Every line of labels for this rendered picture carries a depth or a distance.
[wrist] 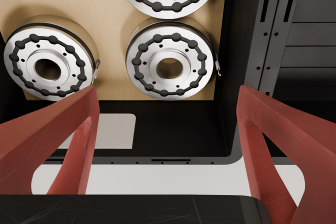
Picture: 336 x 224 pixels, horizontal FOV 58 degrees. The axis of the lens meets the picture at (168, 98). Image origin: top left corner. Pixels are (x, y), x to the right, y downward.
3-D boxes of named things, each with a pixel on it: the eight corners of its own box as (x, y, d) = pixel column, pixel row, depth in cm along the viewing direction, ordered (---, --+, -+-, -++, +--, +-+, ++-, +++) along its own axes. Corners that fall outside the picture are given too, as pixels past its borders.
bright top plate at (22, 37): (95, 101, 39) (95, 104, 39) (15, 95, 38) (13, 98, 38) (91, 29, 33) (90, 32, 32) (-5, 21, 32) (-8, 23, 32)
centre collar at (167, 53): (191, 82, 36) (192, 85, 36) (151, 85, 37) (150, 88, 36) (190, 46, 33) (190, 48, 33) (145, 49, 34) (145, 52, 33)
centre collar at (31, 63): (72, 86, 37) (71, 89, 36) (31, 82, 37) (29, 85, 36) (68, 50, 34) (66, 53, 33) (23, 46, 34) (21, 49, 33)
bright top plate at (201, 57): (212, 95, 38) (213, 98, 38) (133, 100, 39) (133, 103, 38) (213, 20, 32) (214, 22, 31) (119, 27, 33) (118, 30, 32)
